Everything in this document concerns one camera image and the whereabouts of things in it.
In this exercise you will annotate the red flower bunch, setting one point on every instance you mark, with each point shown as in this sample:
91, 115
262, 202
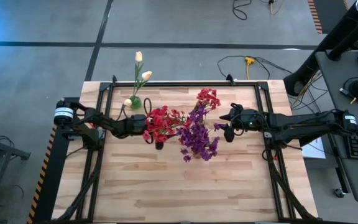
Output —
177, 116
155, 124
208, 98

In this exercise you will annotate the grey metal stand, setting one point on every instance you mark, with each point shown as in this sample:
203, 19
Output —
2, 148

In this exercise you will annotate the grey desk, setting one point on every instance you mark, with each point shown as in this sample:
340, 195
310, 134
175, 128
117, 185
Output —
334, 71

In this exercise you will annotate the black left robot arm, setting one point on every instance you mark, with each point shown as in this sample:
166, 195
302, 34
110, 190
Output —
98, 121

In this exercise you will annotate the dark floor mat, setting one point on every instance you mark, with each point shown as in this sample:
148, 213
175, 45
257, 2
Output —
331, 15

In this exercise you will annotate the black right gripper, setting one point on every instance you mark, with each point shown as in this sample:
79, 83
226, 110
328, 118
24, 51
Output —
247, 121

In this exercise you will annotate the green glass vase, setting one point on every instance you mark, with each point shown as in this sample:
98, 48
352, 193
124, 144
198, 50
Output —
135, 102

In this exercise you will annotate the yellow black hazard strip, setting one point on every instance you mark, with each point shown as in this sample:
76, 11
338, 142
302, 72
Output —
38, 186

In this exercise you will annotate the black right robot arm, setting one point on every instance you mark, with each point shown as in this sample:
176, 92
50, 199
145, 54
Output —
306, 123

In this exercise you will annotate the white paper sheet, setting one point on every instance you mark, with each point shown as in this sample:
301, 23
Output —
315, 152

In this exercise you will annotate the orange black hazard strip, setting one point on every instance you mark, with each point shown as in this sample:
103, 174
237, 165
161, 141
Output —
315, 17

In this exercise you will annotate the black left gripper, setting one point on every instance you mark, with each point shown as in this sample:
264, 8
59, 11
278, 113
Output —
138, 124

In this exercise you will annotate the black caster wheel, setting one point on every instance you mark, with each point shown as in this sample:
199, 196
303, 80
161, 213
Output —
339, 193

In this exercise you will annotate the cream tulip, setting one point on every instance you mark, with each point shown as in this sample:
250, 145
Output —
138, 56
147, 75
127, 102

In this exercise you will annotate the black tower fan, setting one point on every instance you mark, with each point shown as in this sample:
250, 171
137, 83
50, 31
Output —
328, 43

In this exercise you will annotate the purple flower bunch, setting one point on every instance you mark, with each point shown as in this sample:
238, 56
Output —
198, 114
212, 147
194, 137

